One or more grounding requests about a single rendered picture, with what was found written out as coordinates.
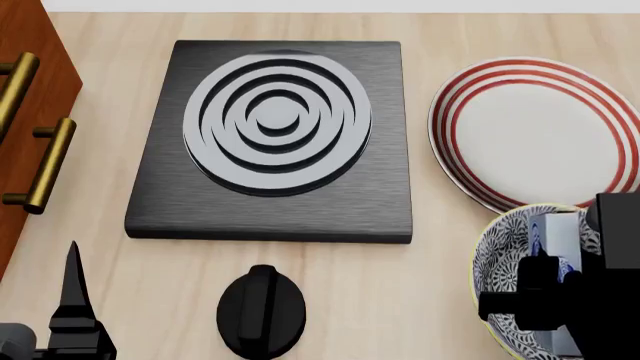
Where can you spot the white and blue cream cheese box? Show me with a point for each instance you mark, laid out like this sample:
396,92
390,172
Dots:
560,232

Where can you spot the grey spiral burner coil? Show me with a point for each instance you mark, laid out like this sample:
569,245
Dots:
345,112

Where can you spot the black stove base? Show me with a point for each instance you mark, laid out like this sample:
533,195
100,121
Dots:
270,221

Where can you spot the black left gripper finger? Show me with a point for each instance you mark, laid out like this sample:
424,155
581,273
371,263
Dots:
75,277

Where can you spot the brown wooden cabinet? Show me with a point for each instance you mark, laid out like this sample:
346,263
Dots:
35,75

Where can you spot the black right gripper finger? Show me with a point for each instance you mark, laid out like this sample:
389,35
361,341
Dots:
571,281
537,272

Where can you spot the white plate with red rings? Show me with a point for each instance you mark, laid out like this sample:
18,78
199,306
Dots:
535,138

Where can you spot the black stove knob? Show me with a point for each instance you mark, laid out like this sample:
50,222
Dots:
261,311

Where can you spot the blue patterned bowl, yellow rim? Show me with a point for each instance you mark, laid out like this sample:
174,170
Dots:
500,258

